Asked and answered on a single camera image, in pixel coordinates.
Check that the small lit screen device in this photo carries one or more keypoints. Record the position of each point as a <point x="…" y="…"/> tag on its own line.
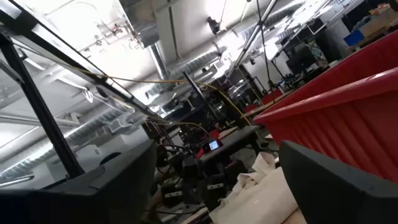
<point x="213" y="145"/>

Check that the black side desk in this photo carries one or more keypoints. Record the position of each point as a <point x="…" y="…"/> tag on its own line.
<point x="231" y="141"/>

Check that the cream folded cloth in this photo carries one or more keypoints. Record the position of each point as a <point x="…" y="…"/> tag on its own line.
<point x="261" y="199"/>

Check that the black aluminium rig frame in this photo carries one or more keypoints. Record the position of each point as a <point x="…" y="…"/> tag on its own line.
<point x="40" y="109"/>

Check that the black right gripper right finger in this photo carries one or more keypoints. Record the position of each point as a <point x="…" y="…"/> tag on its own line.
<point x="335" y="193"/>

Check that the red plastic laundry bin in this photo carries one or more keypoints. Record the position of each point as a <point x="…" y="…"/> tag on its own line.
<point x="348" y="124"/>

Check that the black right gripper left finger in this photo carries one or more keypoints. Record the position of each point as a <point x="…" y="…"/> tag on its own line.
<point x="93" y="202"/>

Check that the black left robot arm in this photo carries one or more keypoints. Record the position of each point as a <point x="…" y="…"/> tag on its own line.
<point x="189" y="169"/>

